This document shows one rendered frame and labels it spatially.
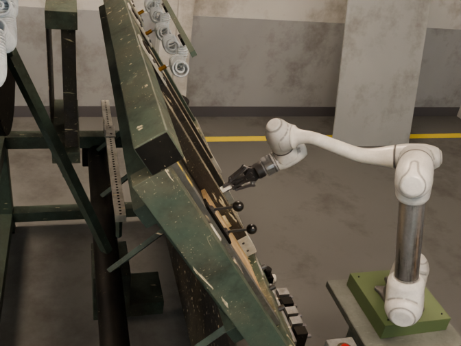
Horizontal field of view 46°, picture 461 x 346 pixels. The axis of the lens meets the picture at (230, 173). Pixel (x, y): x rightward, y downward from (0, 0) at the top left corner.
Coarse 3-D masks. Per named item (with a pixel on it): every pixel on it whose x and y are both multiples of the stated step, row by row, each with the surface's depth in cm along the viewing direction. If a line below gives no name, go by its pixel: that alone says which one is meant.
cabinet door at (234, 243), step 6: (204, 192) 231; (210, 198) 235; (210, 204) 224; (222, 222) 236; (228, 228) 246; (234, 240) 245; (234, 246) 232; (240, 246) 255; (240, 252) 245; (246, 258) 254; (246, 264) 243; (252, 270) 252; (252, 276) 243
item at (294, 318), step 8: (264, 272) 272; (272, 280) 273; (280, 288) 264; (280, 296) 261; (288, 296) 263; (280, 304) 259; (288, 304) 256; (288, 312) 251; (296, 312) 252; (288, 320) 250; (296, 320) 248; (288, 328) 237; (296, 328) 244; (304, 328) 244; (296, 336) 241; (304, 336) 242; (296, 344) 244; (304, 344) 245
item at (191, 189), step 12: (180, 168) 173; (180, 180) 175; (192, 192) 179; (204, 216) 186; (216, 228) 190; (228, 252) 197; (240, 264) 202; (252, 288) 211; (264, 300) 216; (276, 324) 226
